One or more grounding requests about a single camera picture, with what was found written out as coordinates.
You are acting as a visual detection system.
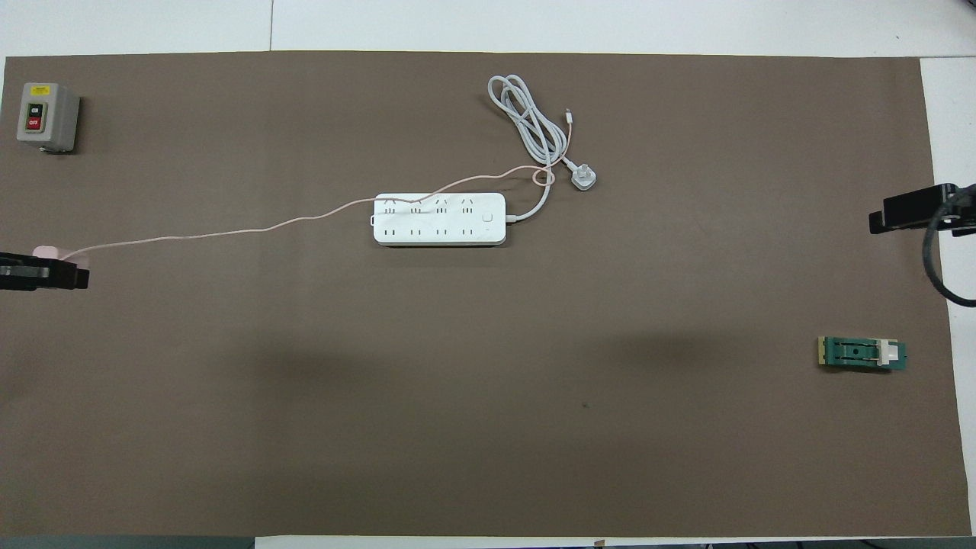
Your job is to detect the white power strip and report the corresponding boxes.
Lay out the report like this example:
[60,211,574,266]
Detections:
[373,193,507,246]

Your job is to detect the pink charging cable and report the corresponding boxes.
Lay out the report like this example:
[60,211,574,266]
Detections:
[61,109,575,261]

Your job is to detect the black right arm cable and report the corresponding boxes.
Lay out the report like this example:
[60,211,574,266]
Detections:
[922,191,976,308]

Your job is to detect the green circuit board module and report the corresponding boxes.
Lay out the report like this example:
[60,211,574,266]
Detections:
[817,335,908,374]

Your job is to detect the white power cord with plug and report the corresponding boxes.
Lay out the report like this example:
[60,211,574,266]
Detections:
[488,74,598,223]

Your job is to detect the grey on off switch box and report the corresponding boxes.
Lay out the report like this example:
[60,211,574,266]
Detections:
[17,82,80,154]

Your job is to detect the pink charger adapter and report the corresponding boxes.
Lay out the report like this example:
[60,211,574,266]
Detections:
[34,245,89,268]

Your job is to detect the brown table mat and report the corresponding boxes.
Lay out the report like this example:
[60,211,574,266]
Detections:
[0,51,973,538]

